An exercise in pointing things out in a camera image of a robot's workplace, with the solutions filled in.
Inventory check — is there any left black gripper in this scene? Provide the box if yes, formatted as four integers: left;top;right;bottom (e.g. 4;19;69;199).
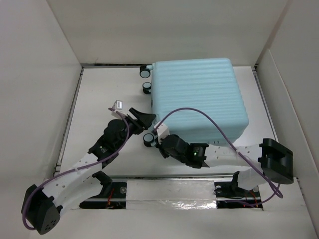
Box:
115;109;155;150

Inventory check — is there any light blue hard-shell suitcase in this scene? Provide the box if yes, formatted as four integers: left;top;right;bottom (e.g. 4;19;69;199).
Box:
140;58;249;145

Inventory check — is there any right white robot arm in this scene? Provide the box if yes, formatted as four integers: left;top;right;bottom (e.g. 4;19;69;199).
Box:
156;134;294;196

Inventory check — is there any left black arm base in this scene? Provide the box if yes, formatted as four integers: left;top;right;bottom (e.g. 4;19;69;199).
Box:
79;182;127;210

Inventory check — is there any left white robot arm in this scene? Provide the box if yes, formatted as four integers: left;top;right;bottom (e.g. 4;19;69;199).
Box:
21;108;156;235

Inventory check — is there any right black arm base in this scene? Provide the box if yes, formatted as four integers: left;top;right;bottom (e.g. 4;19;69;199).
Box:
213;181;263;209

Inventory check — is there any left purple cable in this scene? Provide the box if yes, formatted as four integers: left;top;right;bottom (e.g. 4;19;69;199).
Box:
22;107;130;231

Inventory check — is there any purple cable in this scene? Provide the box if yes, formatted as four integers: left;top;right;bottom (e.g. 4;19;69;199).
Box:
22;107;130;231
153;107;284;209

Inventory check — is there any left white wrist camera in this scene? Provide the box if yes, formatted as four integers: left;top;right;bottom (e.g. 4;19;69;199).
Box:
108;100;125;119

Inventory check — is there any aluminium rail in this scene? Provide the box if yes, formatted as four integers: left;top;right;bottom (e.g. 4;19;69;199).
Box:
47;173;290;180

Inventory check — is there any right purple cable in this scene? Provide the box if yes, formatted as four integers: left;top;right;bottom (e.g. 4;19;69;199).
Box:
153;107;284;209

